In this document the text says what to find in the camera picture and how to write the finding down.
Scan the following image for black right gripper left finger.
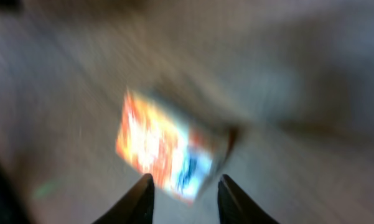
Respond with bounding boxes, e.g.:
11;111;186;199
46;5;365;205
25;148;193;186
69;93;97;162
93;174;155;224

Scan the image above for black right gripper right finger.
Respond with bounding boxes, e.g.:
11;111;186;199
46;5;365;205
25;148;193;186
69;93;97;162
217;174;278;224

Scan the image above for small orange tissue box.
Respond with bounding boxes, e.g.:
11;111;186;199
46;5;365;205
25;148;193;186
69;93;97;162
115;89;235;203

